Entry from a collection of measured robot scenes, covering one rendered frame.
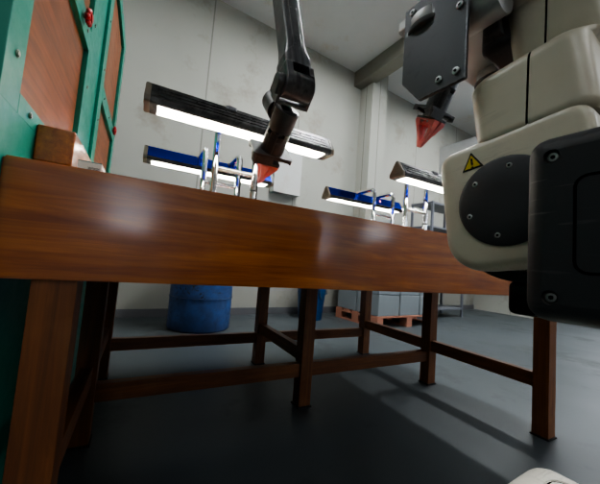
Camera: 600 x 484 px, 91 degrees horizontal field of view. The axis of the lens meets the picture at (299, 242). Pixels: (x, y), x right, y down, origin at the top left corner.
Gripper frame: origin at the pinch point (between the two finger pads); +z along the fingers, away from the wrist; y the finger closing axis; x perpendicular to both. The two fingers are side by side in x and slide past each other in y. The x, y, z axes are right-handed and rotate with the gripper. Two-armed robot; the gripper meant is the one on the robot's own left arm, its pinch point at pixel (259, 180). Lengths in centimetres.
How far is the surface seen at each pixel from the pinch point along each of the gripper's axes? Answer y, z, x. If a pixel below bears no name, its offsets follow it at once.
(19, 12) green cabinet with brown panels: 45.4, -20.2, 0.7
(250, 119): -0.8, -3.7, -28.1
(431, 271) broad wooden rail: -51, 3, 25
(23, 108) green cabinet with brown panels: 45.4, -7.2, 5.2
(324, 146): -28.4, -3.3, -25.6
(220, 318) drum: -41, 186, -68
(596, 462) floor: -128, 36, 83
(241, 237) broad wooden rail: 7.9, 0.6, 22.1
